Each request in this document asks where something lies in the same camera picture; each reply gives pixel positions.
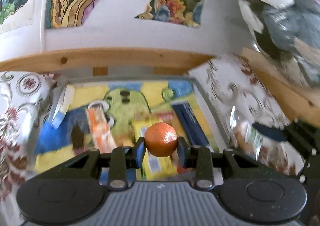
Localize orange tangerine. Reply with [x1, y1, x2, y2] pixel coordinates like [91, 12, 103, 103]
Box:
[144, 122, 177, 158]

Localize clear bag of clothes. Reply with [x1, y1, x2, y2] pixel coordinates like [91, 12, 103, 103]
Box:
[238, 0, 319, 89]

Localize packaged round biscuit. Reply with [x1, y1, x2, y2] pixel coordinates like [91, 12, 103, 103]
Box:
[229, 111, 289, 171]

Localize wooden bed frame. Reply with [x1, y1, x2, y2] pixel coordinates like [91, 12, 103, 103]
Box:
[1, 47, 319, 126]

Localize blue plastic wrapper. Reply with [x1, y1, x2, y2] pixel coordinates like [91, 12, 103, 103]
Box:
[34, 107, 89, 155]

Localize orange white snack pack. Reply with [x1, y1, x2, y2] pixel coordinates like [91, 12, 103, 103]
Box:
[86, 104, 117, 153]

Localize yellow snack box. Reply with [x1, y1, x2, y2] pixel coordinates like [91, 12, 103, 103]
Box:
[132, 116, 177, 181]

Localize grey tray with painted bottom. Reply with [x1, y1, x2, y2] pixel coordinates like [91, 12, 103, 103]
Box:
[34, 80, 221, 173]

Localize dark blue snack packet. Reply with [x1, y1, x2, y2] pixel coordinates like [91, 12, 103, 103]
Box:
[171, 101, 210, 148]

